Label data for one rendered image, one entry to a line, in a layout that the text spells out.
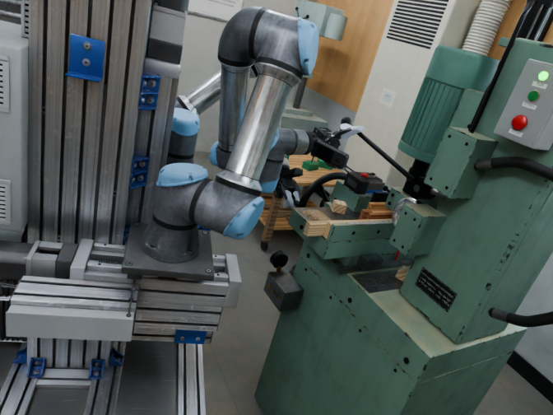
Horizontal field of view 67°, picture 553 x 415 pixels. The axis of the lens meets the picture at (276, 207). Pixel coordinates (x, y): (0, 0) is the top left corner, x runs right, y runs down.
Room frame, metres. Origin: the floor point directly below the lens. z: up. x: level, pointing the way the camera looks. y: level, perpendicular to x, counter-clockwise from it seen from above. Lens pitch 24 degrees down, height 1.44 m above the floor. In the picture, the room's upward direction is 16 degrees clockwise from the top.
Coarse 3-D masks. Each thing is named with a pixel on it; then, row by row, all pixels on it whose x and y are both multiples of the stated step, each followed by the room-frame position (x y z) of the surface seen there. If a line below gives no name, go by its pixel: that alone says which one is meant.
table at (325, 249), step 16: (304, 208) 1.25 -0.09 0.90; (320, 208) 1.29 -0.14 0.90; (304, 224) 1.17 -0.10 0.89; (320, 240) 1.09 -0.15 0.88; (352, 240) 1.12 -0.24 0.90; (368, 240) 1.15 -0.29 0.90; (384, 240) 1.19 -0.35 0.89; (320, 256) 1.08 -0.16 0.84; (336, 256) 1.09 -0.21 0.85; (352, 256) 1.13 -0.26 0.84
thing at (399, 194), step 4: (392, 188) 1.30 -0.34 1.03; (396, 188) 1.30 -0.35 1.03; (400, 188) 1.31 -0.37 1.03; (392, 192) 1.29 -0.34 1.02; (396, 192) 1.28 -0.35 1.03; (400, 192) 1.27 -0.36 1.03; (404, 192) 1.28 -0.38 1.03; (388, 196) 1.29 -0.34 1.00; (392, 196) 1.28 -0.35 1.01; (396, 196) 1.27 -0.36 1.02; (400, 196) 1.26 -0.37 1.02; (404, 196) 1.25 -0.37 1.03; (408, 196) 1.25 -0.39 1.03; (388, 200) 1.29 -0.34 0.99; (392, 200) 1.28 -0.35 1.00; (396, 200) 1.27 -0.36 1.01; (384, 204) 1.30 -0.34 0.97; (388, 204) 1.28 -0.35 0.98; (392, 204) 1.27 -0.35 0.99; (388, 208) 1.28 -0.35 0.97; (392, 208) 1.27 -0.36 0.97
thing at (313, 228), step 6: (306, 222) 1.07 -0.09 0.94; (312, 222) 1.07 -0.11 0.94; (318, 222) 1.09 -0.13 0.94; (324, 222) 1.10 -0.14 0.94; (306, 228) 1.07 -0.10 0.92; (312, 228) 1.07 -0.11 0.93; (318, 228) 1.08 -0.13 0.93; (324, 228) 1.09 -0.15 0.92; (306, 234) 1.06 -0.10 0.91; (312, 234) 1.07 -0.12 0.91; (318, 234) 1.08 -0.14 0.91
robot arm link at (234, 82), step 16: (240, 16) 1.04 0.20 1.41; (224, 32) 1.07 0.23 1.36; (240, 32) 1.03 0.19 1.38; (224, 48) 1.06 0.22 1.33; (240, 48) 1.04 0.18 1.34; (224, 64) 1.07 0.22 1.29; (240, 64) 1.07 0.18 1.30; (224, 80) 1.10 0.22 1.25; (240, 80) 1.10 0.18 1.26; (224, 96) 1.11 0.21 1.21; (240, 96) 1.11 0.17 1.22; (224, 112) 1.13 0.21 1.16; (240, 112) 1.13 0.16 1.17; (224, 128) 1.14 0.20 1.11; (224, 144) 1.16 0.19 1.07; (224, 160) 1.17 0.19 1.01
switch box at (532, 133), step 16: (528, 64) 0.95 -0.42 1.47; (544, 64) 0.93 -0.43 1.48; (528, 80) 0.94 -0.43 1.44; (512, 96) 0.95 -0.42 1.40; (544, 96) 0.90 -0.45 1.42; (512, 112) 0.94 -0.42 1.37; (528, 112) 0.91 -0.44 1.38; (544, 112) 0.89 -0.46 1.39; (496, 128) 0.95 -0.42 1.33; (512, 128) 0.93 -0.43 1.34; (528, 128) 0.90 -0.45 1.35; (544, 128) 0.88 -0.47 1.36; (528, 144) 0.89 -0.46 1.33; (544, 144) 0.89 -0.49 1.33
